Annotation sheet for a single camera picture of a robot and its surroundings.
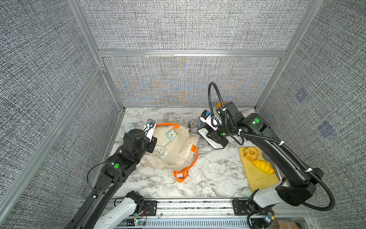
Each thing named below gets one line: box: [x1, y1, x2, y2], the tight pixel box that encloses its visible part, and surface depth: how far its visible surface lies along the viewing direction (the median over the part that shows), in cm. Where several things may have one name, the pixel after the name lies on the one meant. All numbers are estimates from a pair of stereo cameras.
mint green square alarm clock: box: [165, 128, 179, 141], surface depth 99 cm
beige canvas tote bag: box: [139, 122, 200, 183], surface depth 86 cm
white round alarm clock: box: [152, 144, 168, 159], surface depth 90 cm
